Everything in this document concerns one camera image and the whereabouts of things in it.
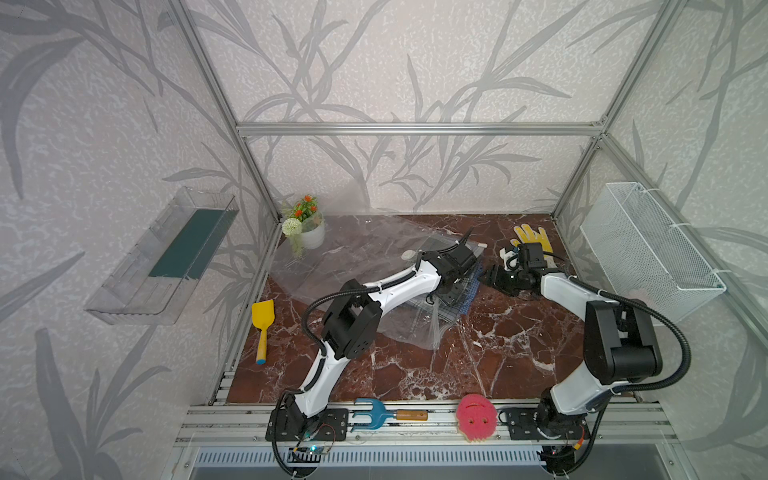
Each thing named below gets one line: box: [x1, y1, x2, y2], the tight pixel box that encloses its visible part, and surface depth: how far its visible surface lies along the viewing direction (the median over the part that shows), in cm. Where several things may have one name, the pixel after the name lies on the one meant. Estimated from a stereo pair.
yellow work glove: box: [510, 223, 553, 253], surface depth 117 cm
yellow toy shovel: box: [252, 300, 275, 365], surface depth 93 cm
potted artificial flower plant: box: [282, 195, 325, 257], surface depth 103 cm
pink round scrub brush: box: [456, 394, 497, 442], surface depth 74 cm
